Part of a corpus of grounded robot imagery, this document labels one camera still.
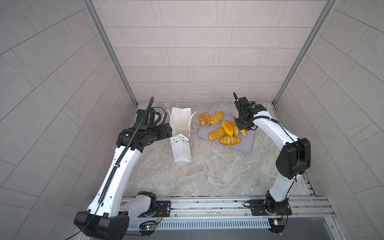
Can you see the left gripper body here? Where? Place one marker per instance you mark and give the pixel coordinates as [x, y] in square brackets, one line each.
[167, 131]

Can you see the fake croissant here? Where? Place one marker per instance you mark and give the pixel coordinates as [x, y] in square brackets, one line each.
[230, 141]

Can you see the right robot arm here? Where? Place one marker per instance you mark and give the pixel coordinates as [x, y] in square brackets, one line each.
[295, 153]

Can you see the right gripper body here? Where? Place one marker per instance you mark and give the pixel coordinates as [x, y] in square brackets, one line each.
[241, 112]

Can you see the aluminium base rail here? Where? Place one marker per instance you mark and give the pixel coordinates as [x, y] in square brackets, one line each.
[225, 207]

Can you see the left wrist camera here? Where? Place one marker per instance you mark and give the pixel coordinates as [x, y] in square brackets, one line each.
[153, 117]

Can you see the white cartoon paper bag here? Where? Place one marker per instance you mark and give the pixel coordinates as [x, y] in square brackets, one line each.
[182, 139]

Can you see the red metal tongs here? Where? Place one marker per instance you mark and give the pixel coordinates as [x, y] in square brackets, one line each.
[249, 129]

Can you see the lilac plastic tray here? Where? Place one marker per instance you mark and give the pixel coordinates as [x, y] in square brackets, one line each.
[245, 146]

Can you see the ring shaped fake bread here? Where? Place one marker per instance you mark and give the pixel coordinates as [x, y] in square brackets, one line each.
[205, 120]

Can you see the circuit board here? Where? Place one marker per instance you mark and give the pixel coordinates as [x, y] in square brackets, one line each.
[277, 226]
[148, 226]

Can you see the left circuit board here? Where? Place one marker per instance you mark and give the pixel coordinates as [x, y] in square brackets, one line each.
[148, 226]

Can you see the twisted fake bread top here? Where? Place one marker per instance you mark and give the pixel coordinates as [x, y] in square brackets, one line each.
[244, 132]

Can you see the right circuit board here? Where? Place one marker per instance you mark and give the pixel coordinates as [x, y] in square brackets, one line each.
[277, 226]

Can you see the striped fake bread left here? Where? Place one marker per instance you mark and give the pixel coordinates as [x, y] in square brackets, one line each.
[216, 118]

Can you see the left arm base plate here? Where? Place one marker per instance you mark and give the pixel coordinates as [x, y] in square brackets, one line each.
[160, 208]

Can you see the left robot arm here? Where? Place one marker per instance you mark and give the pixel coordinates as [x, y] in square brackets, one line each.
[104, 218]

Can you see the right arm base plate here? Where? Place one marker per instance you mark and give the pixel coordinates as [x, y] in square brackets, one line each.
[259, 208]

